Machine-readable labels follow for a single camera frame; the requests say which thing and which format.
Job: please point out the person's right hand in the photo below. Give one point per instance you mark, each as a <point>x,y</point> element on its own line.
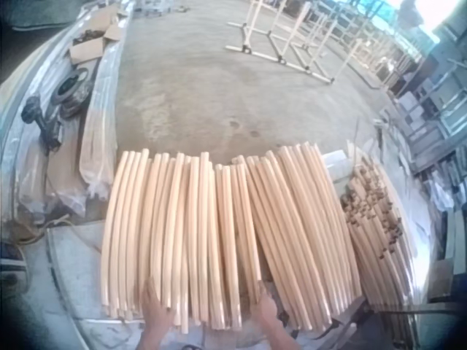
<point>266,310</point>

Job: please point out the person's left hand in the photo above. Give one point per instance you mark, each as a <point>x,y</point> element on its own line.
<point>157,310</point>

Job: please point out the person's left fingers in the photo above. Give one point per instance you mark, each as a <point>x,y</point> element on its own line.
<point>149,293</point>

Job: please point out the person's right fingers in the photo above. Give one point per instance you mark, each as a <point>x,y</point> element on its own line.
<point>261,300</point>

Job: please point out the pile of beige pipes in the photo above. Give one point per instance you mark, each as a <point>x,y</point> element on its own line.
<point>219,218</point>

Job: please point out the pile of brown-capped pipes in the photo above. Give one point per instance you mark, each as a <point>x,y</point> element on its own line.
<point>372,237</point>

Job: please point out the plastic wrapped pipe bundles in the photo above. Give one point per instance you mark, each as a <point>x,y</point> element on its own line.
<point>102,120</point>

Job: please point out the black power drill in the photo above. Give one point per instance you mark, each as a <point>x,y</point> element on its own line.
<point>34,109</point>

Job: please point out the row of beige pipe racks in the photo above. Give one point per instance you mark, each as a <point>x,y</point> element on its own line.
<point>241,49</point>

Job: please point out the cluttered storage shelving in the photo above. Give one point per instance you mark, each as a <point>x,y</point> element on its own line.
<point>438,109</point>

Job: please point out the open cardboard box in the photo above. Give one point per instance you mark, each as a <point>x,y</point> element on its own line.
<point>111,23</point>

